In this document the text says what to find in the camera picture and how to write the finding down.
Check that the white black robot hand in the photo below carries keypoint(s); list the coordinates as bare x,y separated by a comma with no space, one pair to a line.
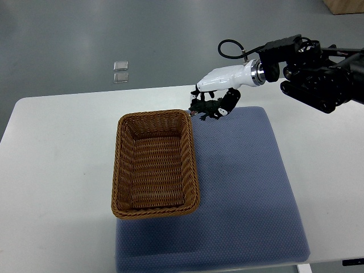
224,83

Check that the dark toy crocodile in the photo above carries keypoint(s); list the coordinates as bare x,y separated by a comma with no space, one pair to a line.
209,109

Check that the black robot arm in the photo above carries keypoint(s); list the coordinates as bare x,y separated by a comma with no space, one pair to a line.
322,78

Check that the brown wicker basket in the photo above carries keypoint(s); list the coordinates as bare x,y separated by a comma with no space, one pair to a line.
155,170

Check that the upper clear floor tile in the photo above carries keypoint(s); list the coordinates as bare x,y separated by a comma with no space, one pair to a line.
120,65

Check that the blue-grey textured mat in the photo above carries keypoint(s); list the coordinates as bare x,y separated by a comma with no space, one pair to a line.
247,214

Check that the white table leg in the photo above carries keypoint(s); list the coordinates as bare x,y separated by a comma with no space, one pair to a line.
304,268

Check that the black table control panel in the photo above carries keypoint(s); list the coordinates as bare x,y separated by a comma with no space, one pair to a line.
353,262

